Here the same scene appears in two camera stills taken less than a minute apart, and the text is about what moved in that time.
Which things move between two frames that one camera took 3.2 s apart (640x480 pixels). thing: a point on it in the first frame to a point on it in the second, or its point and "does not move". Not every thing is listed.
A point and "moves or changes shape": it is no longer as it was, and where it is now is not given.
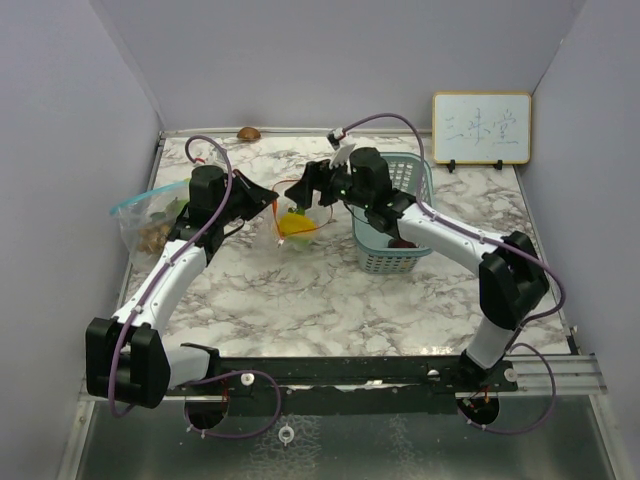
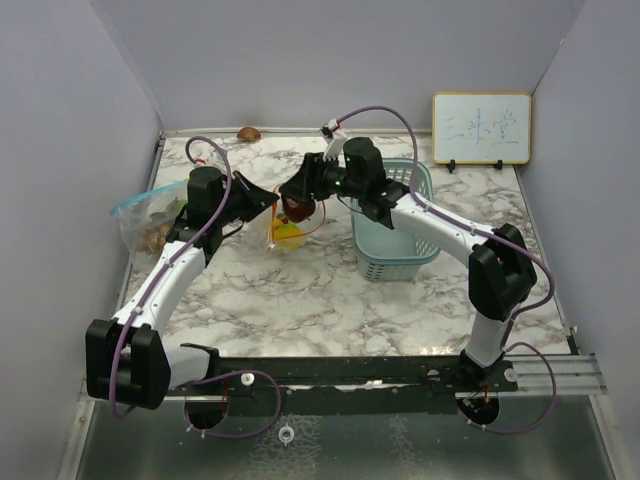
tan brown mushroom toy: (248, 133) does not move
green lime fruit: (172, 211) does not move
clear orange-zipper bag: (293, 225) moves or changes shape
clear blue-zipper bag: (145, 222) does not move
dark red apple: (394, 243) to (298, 210)
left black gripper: (258, 197) does not move
